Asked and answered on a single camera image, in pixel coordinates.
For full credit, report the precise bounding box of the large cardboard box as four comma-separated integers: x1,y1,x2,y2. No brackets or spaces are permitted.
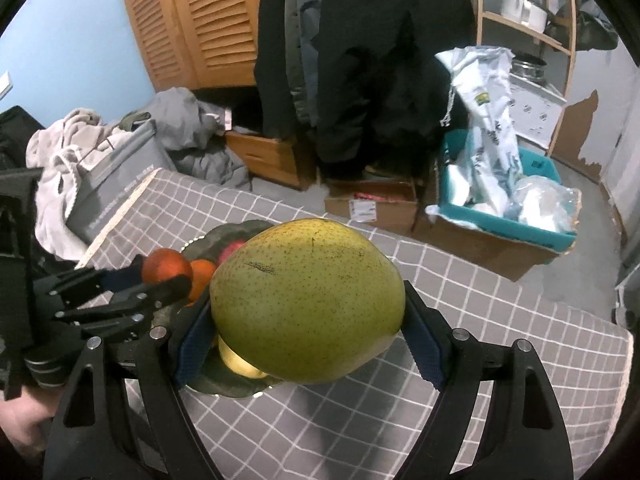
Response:
412,205,563,283

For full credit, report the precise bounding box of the teal plastic crate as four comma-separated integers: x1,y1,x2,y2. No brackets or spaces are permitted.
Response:
436,130,578,256

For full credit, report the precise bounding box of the person's left hand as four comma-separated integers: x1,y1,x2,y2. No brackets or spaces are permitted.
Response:
0,390,58,461

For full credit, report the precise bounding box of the wooden louvred wardrobe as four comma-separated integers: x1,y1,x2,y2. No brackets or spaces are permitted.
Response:
115,0,266,93

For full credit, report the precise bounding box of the black bag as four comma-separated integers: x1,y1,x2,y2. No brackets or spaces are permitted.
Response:
0,106,47,173

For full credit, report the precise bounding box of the small tangerine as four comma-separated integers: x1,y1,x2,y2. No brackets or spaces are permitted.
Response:
141,249,194,286

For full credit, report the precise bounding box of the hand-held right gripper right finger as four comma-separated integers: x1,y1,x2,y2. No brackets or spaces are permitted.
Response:
397,280,576,480

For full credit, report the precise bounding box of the cardboard box white label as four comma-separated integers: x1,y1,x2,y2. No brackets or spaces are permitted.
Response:
324,177,420,235

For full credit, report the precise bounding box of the yellow pear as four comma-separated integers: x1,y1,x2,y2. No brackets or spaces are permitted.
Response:
217,335,271,380

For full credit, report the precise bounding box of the grey storage box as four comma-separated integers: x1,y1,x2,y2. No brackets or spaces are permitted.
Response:
65,120,177,247

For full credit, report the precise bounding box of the olive backpack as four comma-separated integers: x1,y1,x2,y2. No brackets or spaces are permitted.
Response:
555,0,621,53

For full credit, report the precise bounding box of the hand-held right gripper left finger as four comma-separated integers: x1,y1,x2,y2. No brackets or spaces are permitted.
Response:
44,292,226,480

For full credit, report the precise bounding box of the grey peeling door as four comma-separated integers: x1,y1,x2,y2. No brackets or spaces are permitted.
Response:
565,25,640,186

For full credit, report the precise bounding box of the grey checked tablecloth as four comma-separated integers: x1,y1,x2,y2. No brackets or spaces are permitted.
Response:
77,167,636,480

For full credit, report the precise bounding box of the green leaf-shaped plate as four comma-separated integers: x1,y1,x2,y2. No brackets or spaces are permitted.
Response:
150,219,286,400

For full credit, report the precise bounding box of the grey hanging jacket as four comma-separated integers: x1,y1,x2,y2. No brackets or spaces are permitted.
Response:
280,0,321,128

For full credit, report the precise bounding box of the clear plastic bag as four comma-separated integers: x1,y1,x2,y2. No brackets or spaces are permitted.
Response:
515,176,583,233

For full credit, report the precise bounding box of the white pot with lid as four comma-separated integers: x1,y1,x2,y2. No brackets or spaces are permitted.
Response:
500,0,553,33

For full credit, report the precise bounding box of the green speckled pear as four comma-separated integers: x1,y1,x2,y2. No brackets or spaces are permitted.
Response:
209,219,407,386

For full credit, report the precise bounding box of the wooden drawer box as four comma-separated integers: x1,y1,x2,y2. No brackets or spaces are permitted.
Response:
224,129,313,192

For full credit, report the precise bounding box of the wooden shelf rack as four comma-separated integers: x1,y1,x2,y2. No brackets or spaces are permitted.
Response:
472,0,581,158

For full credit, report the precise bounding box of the black hanging coat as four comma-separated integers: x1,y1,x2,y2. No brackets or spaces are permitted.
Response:
254,0,476,181

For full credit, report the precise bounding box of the steel pot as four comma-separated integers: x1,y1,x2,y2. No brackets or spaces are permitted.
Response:
510,55,548,83

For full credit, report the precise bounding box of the white perforated basket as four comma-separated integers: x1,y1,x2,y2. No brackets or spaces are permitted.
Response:
507,80,568,151

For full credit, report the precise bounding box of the medium orange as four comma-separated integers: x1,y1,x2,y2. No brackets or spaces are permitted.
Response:
187,259,218,306

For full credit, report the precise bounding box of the white printed rice bag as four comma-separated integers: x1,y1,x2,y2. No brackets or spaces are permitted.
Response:
434,46,525,211

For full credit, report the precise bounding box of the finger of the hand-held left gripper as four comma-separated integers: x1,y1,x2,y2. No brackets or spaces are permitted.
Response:
47,255,148,306
54,277,193,343

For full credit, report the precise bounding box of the bright red apple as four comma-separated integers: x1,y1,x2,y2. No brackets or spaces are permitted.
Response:
217,240,248,266

